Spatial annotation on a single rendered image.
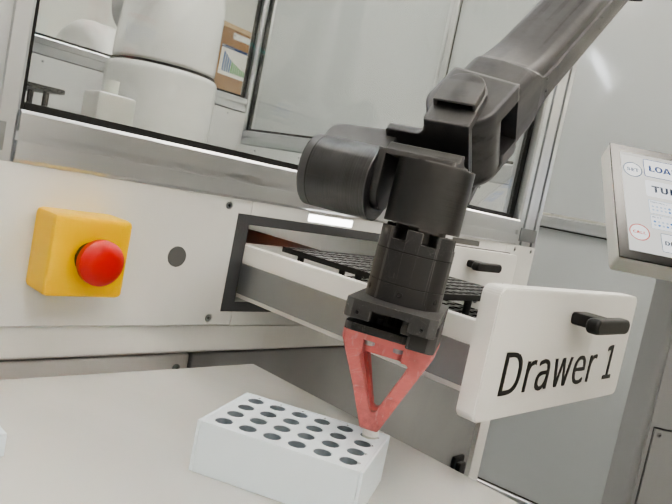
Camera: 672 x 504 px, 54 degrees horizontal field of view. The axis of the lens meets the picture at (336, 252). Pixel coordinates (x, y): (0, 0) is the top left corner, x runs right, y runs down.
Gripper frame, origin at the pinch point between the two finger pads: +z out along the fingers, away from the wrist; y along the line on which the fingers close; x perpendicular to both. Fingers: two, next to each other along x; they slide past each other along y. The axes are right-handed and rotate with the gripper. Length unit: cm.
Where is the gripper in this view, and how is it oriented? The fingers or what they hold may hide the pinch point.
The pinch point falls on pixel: (372, 416)
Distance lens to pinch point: 51.6
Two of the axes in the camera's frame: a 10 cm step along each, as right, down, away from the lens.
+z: -2.4, 9.7, 0.8
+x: 9.4, 2.5, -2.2
